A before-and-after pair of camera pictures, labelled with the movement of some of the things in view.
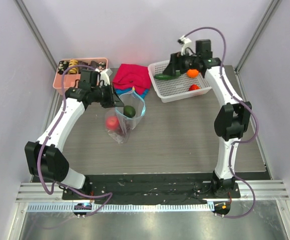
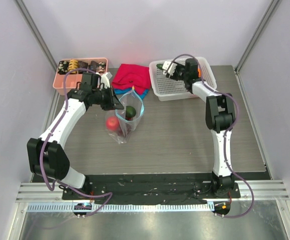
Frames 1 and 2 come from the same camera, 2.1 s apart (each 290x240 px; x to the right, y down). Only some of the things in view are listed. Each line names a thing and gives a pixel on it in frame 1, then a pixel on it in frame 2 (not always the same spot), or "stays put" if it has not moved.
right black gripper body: [176, 65] to [176, 72]
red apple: [112, 123] stays put
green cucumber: [165, 76] to [160, 66]
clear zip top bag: [129, 109] stays put
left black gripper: [113, 100] stays put
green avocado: [129, 111] stays put
